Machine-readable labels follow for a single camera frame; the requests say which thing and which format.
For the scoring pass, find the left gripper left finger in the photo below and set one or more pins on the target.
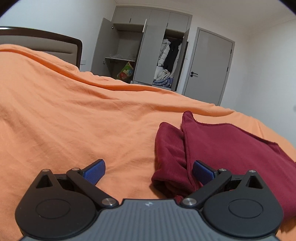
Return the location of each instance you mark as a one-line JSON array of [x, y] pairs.
[[75, 188]]

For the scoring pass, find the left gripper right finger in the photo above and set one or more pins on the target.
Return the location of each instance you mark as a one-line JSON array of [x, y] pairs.
[[216, 181]]

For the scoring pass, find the dark red garment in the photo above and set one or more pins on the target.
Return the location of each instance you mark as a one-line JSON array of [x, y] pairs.
[[220, 146]]

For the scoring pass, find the folded clothes pile in wardrobe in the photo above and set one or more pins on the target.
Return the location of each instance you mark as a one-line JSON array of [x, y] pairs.
[[163, 77]]

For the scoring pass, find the hanging clothes in wardrobe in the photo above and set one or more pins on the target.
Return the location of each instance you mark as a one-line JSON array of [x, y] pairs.
[[168, 53]]

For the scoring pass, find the orange bed sheet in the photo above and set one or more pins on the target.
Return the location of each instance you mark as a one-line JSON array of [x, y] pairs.
[[55, 116]]

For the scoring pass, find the grey room door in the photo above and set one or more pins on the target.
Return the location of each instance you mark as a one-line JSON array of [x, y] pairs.
[[211, 59]]

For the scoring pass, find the colourful bag in wardrobe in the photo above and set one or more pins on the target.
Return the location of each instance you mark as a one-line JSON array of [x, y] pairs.
[[126, 72]]

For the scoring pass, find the brown padded headboard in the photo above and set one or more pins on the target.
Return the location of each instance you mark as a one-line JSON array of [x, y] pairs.
[[64, 47]]

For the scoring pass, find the grey wardrobe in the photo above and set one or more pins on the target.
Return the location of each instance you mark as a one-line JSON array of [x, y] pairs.
[[135, 34]]

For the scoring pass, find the white wall socket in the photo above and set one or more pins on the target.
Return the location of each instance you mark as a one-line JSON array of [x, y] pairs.
[[83, 61]]

